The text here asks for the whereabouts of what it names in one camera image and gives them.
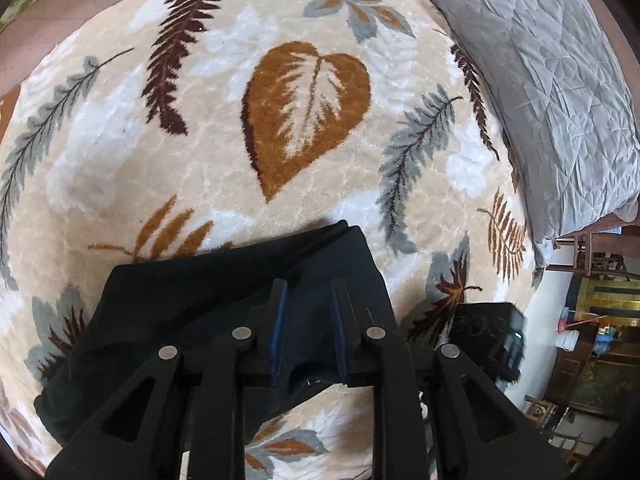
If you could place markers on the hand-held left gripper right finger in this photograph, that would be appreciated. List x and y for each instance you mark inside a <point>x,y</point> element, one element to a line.
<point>340,340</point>

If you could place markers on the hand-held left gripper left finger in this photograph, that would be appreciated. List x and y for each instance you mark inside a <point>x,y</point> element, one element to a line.
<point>277,335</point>

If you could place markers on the black pants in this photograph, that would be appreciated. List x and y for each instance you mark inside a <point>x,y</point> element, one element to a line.
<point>175,300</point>

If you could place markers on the white bucket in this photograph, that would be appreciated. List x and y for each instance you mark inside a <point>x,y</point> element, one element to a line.
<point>569,342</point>

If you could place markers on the small wooden stool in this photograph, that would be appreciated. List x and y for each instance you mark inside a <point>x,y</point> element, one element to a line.
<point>542,410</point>

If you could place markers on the green and gold cabinet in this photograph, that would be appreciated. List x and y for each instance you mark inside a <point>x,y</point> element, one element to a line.
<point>610,302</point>

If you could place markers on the dark wooden cabinet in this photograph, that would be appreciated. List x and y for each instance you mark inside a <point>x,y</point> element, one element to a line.
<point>605,385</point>

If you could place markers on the wooden chair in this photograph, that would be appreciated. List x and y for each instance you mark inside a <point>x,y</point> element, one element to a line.
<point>597,255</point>

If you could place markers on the leaf print fleece blanket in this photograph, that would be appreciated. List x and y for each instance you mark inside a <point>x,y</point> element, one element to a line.
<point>200,160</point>

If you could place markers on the grey quilted blanket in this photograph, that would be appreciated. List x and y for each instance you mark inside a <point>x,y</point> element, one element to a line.
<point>540,85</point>

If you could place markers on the pink quilted bed sheet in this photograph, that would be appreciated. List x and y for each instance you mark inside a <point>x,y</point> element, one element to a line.
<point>60,25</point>

